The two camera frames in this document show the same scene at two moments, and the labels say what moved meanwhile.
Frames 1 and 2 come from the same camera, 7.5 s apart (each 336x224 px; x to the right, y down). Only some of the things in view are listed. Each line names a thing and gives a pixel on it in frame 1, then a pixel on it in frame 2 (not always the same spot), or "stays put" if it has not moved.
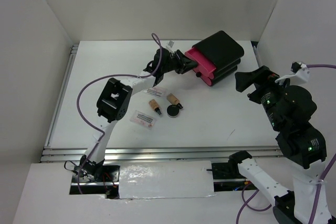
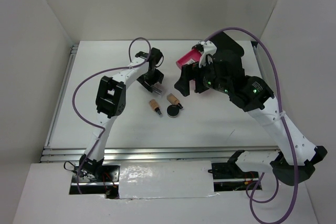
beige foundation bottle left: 154,105 stays put
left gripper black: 183,66 → 158,77
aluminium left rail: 61,95 stays put
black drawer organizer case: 222,52 stays put
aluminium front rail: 160,155 stays put
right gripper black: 262,76 → 188,73
